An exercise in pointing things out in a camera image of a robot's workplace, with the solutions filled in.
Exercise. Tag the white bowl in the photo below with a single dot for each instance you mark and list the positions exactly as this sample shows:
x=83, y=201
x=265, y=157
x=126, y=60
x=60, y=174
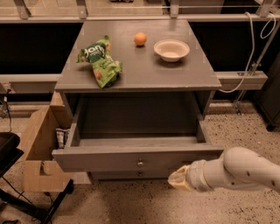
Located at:
x=171, y=50

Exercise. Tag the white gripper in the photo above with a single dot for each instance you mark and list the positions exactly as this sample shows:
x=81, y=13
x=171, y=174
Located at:
x=194, y=175

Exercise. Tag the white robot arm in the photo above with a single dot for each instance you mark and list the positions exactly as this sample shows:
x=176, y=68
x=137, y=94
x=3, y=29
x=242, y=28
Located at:
x=236, y=169

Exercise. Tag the packet inside cardboard box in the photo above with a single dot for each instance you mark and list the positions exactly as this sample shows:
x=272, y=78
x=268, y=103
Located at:
x=62, y=136

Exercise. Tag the green snack bag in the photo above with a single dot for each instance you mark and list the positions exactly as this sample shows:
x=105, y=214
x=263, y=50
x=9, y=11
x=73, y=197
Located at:
x=105, y=69

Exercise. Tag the orange fruit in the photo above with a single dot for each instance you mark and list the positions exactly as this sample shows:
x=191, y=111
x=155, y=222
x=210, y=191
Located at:
x=140, y=39

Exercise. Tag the grey wooden drawer cabinet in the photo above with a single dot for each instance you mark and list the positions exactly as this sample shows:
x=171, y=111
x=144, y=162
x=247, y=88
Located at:
x=147, y=85

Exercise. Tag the grey top drawer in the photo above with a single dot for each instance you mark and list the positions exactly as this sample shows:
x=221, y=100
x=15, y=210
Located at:
x=135, y=145

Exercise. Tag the dark cabinet at right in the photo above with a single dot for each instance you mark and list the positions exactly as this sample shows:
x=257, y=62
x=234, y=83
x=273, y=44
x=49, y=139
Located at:
x=268, y=98

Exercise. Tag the cardboard box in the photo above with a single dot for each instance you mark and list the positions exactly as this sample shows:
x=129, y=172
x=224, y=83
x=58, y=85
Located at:
x=39, y=139

